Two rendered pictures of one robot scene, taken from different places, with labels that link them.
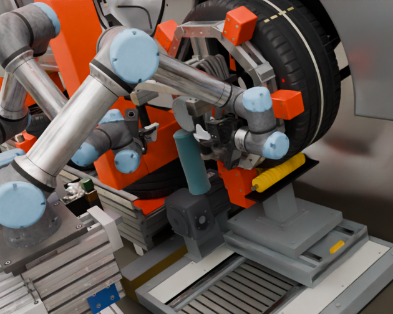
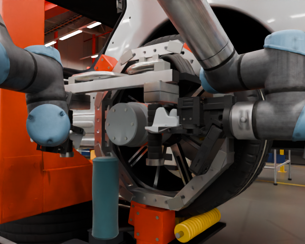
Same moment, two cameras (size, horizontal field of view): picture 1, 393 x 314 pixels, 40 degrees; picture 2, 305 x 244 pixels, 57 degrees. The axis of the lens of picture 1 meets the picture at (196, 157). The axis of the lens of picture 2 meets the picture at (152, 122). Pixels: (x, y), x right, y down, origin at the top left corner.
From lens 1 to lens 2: 1.16 m
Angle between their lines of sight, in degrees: 33
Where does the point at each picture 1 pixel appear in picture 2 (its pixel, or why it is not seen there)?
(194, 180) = (104, 219)
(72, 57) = not seen: hidden behind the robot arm
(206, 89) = (213, 23)
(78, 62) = not seen: hidden behind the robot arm
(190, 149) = (110, 176)
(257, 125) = (294, 76)
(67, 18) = (13, 13)
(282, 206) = not seen: outside the picture
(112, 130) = (43, 62)
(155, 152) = (56, 190)
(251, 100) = (292, 34)
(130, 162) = (54, 124)
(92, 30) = (34, 39)
